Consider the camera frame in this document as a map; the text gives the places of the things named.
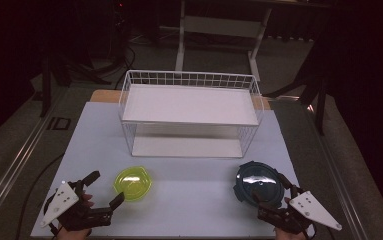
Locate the aluminium floor rail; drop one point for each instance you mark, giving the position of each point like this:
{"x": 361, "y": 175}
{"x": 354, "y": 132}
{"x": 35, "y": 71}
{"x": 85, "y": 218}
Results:
{"x": 15, "y": 166}
{"x": 340, "y": 173}

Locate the person's left hand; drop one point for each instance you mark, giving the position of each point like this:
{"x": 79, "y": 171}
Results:
{"x": 87, "y": 201}

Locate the white metal desk frame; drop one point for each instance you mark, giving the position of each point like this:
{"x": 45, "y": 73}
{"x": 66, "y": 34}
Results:
{"x": 222, "y": 26}

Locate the black square floor bracket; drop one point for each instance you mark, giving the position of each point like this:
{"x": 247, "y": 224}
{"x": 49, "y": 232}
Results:
{"x": 59, "y": 123}

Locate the black stand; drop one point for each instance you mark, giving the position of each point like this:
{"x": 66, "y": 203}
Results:
{"x": 319, "y": 100}

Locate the wooden table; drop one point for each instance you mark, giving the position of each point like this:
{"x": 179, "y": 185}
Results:
{"x": 104, "y": 96}

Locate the dark blue plastic bowl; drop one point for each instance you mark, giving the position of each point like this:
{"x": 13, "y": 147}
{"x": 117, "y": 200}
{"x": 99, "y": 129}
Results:
{"x": 257, "y": 180}

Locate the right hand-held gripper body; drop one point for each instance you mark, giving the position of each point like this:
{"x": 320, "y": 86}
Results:
{"x": 312, "y": 208}

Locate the green plastic bowl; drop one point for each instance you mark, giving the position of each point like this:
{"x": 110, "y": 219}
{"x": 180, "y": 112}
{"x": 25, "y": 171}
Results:
{"x": 133, "y": 184}

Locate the person's right hand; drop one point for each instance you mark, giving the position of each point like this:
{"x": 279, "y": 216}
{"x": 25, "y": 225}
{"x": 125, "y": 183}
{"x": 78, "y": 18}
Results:
{"x": 287, "y": 201}

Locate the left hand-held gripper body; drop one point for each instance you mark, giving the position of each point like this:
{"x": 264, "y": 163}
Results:
{"x": 67, "y": 200}

